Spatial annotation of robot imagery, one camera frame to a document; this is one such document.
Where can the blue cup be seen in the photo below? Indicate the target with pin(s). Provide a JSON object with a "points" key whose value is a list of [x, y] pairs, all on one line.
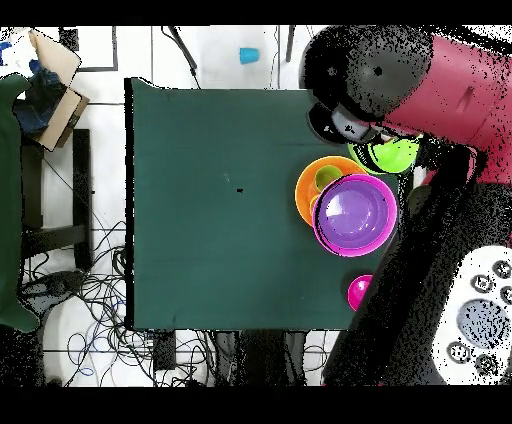
{"points": [[248, 56]]}

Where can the cardboard box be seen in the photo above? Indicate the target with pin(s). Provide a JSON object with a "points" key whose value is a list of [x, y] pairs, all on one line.
{"points": [[64, 116]]}

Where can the black tripod leg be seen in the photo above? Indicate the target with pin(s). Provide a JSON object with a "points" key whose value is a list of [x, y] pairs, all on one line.
{"points": [[184, 50], [290, 44]]}

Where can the dark green table cloth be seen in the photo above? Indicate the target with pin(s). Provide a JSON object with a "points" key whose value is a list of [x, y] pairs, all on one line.
{"points": [[200, 260]]}

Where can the small crimson bowl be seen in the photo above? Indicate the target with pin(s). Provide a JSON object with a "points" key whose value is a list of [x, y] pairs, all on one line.
{"points": [[358, 292]]}

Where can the dark blue fabric bundle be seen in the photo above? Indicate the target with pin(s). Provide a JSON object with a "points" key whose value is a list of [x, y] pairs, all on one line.
{"points": [[36, 104]]}

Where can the large orange bowl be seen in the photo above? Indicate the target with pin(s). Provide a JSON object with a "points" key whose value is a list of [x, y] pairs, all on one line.
{"points": [[306, 180]]}

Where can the black stool frame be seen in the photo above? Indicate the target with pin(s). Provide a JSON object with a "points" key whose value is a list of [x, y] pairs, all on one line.
{"points": [[82, 180]]}

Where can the large pink bowl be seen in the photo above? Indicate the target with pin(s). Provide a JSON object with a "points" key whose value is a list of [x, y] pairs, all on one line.
{"points": [[394, 216]]}

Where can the wide purple bowl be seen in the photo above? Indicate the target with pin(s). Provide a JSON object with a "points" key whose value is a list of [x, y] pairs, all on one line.
{"points": [[352, 216]]}

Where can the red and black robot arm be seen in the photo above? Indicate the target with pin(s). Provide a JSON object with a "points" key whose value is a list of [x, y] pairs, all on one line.
{"points": [[452, 100]]}

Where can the black square frame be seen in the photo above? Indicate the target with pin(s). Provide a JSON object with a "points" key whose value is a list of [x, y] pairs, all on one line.
{"points": [[115, 48]]}

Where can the green cup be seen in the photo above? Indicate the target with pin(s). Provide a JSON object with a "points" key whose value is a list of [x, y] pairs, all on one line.
{"points": [[326, 178]]}

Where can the green cloth covered table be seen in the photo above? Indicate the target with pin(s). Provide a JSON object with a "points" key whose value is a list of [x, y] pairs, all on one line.
{"points": [[8, 200]]}

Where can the black power adapter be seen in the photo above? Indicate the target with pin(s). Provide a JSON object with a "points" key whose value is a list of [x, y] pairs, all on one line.
{"points": [[164, 352]]}

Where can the small green bowl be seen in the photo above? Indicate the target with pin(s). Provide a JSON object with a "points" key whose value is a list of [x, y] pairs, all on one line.
{"points": [[394, 156]]}

